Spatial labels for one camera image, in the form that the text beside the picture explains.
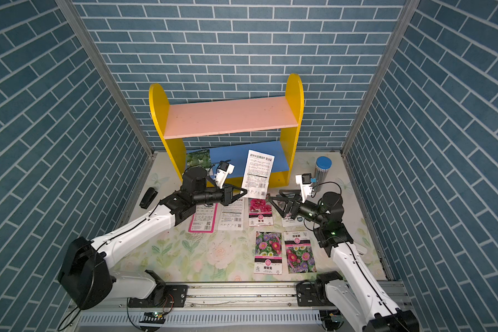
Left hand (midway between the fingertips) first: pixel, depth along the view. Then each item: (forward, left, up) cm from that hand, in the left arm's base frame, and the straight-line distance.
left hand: (250, 194), depth 73 cm
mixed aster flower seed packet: (-12, -21, -25) cm, 35 cm away
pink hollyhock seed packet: (+6, -4, -25) cm, 26 cm away
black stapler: (+13, +49, -23) cm, 56 cm away
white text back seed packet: (+4, +9, -25) cm, 27 cm away
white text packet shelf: (+7, -2, +2) cm, 8 cm away
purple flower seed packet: (+2, -18, -25) cm, 31 cm away
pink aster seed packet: (-13, -7, -25) cm, 29 cm away
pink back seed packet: (+3, +21, -25) cm, 33 cm away
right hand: (-3, -10, +2) cm, 10 cm away
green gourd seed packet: (+28, +25, -11) cm, 39 cm away
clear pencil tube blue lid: (+20, -32, -6) cm, 38 cm away
